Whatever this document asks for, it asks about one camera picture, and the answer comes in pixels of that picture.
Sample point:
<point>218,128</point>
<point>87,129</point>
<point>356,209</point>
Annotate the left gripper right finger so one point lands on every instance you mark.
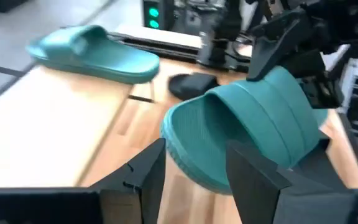
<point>253,193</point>

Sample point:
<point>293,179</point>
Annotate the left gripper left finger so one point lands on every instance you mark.
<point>135,199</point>

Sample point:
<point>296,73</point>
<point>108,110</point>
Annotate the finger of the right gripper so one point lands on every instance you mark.
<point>275,43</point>
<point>325,87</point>

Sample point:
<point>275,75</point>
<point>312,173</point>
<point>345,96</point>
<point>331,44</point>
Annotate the green rubber slide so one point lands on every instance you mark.
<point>259,118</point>
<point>104,59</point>

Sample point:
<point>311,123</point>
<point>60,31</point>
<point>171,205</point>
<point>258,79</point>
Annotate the black rubber slide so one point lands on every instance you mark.
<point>191,85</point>

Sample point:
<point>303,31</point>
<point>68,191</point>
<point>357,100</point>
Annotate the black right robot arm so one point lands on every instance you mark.
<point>228,18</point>

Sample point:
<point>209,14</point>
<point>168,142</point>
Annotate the black box with green lights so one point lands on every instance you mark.
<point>157,15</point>

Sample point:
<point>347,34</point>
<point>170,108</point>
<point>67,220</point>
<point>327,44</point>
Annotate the wooden shelf with black frame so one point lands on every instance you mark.
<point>42,124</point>

